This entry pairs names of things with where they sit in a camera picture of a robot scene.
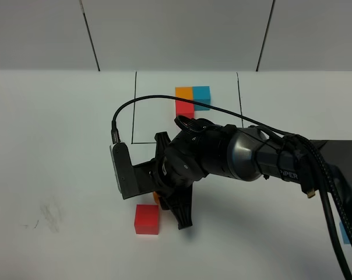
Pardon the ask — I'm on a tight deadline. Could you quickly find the blue template block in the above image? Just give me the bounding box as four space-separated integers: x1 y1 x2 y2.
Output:
192 86 211 111

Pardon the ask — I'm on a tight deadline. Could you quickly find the right camera cable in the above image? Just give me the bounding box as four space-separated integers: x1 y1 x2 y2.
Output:
110 94 352 280

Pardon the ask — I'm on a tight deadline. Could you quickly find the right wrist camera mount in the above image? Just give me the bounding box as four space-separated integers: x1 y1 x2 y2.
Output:
110 142 157 200

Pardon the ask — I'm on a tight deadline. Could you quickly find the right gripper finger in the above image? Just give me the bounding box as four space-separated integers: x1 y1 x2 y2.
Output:
154 132 171 159
164 186 193 230

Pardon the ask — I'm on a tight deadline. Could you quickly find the orange template block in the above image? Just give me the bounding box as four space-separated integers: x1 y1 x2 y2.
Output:
175 87 193 100

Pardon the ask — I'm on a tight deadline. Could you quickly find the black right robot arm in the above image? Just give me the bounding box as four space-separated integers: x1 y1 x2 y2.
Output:
155 124 352 229

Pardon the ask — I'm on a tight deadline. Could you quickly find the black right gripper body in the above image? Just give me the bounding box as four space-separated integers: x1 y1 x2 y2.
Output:
154 128 211 204

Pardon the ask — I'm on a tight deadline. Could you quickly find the red template block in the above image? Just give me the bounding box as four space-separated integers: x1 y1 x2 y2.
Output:
175 100 195 119

